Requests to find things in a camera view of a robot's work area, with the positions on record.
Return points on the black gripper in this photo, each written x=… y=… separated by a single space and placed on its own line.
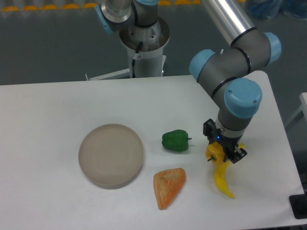
x=232 y=151

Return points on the yellow bell pepper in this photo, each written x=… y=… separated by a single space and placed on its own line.
x=214 y=154

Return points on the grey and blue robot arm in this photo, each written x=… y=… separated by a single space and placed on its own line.
x=223 y=76

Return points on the green bell pepper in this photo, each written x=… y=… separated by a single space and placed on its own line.
x=176 y=140

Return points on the beige round plate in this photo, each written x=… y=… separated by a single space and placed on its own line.
x=111 y=156

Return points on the yellow banana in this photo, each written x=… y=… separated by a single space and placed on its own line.
x=220 y=171

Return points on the orange triangular bread slice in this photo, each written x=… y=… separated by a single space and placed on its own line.
x=167 y=184

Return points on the white furniture at right edge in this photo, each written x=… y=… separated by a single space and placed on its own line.
x=299 y=113

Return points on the black device at table edge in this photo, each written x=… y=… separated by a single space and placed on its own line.
x=299 y=205

